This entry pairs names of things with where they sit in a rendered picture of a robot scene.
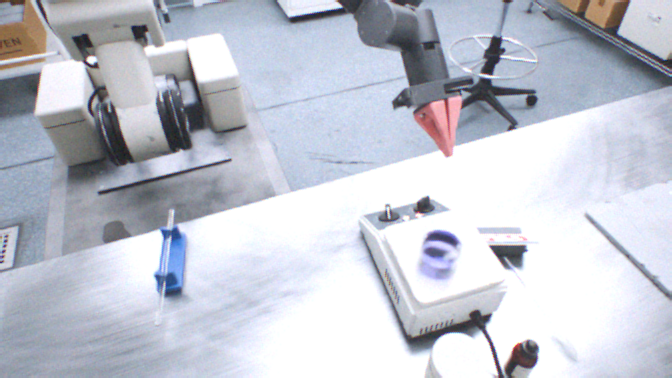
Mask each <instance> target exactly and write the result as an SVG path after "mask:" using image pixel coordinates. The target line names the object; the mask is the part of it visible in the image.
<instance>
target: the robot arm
mask: <svg viewBox="0 0 672 378"><path fill-rule="evenodd" d="M334 1H335V2H337V3H338V4H340V5H342V6H343V7H344V8H345V9H346V10H347V12H349V13H351V14H353V19H354V20H355V21H356V23H357V32H358V35H359V38H360V40H361V41H362V42H363V43H364V44H365V45H368V47H373V48H378V49H383V50H388V51H393V52H400V53H401V57H402V60H403V64H404V68H405V72H406V77H407V80H408V84H409V87H407V88H404V89H403V90H402V91H401V92H400V93H399V95H398V96H397V97H396V98H394V99H393V100H392V101H391V103H392V107H393V110H394V111H397V110H398V109H400V108H405V107H407V109H408V110H410V109H414V108H416V109H415V110H414V111H413V112H412V113H413V116H414V120H415V121H416V122H417V123H418V124H419V125H420V127H421V128H422V129H424V131H425V132H426V133H427V134H428V135H429V136H430V137H431V138H432V139H433V140H434V142H435V143H436V145H437V146H438V148H439V149H440V151H441V152H442V154H443V155H444V157H445V159H448V157H452V156H454V148H455V133H456V127H457V122H458V118H459V114H460V109H461V105H462V98H461V96H462V90H461V89H462V88H465V87H467V88H471V87H472V86H474V85H475V84H476V83H475V80H474V76H473V75H468V76H463V77H458V78H453V79H450V76H449V71H448V68H447V64H446V60H445V57H444V53H443V50H442V47H441V41H440V37H439V34H438V30H437V26H436V23H435V19H434V14H433V11H432V9H430V8H417V7H418V6H419V5H420V3H421V2H422V1H424V0H334Z"/></svg>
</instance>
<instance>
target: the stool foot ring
mask: <svg viewBox="0 0 672 378"><path fill-rule="evenodd" d="M472 38H473V39H474V40H475V41H476V42H477V43H478V44H480V47H481V48H482V49H483V50H484V51H485V53H484V57H483V60H482V61H480V62H477V63H476V64H474V65H472V66H471V67H469V68H465V67H463V66H461V65H460V64H458V63H457V62H456V61H455V60H454V59H453V57H452V55H450V50H452V48H453V47H454V45H455V44H457V43H458V42H460V41H463V40H467V39H472ZM477 38H492V35H471V36H466V37H462V38H460V39H457V40H456V41H454V42H453V43H452V44H450V45H449V47H448V49H447V56H448V59H449V60H450V62H452V63H453V64H454V65H455V66H457V67H458V68H459V69H461V70H463V71H465V72H467V73H470V75H473V76H475V77H480V78H484V79H490V80H516V79H521V78H524V77H527V76H529V75H531V73H532V72H534V71H535V70H537V68H538V67H539V58H538V56H537V54H535V53H534V52H533V51H532V50H531V49H530V48H528V47H527V45H525V44H523V43H521V42H519V41H516V40H513V39H510V38H505V37H503V38H502V40H504V41H509V42H512V43H515V44H517V45H519V47H521V48H523V49H525V50H526V51H528V52H529V53H530V54H531V55H532V56H533V58H534V60H529V59H522V58H515V57H507V56H501V55H502V54H503V53H505V49H504V48H500V51H499V53H498V54H491V53H489V52H488V49H489V48H488V49H487V48H486V47H485V45H484V44H483V43H482V42H481V41H480V40H478V39H477ZM500 59H502V60H511V61H519V62H527V63H535V65H534V67H533V68H532V69H531V70H529V71H528V72H526V73H523V75H519V76H513V77H495V76H487V75H483V73H478V72H474V71H472V69H473V68H475V67H477V66H480V65H482V64H483V63H487V64H491V65H494V64H498V63H499V62H500Z"/></svg>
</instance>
